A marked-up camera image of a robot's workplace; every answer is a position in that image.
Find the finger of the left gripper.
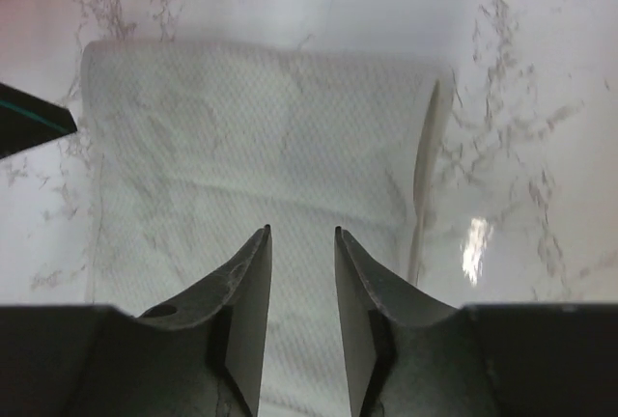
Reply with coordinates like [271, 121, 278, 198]
[0, 84, 77, 159]

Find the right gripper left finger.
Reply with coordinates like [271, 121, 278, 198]
[139, 226, 272, 416]

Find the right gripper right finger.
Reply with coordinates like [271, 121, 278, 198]
[334, 227, 456, 416]

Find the grey towel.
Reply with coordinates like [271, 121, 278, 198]
[81, 42, 454, 416]

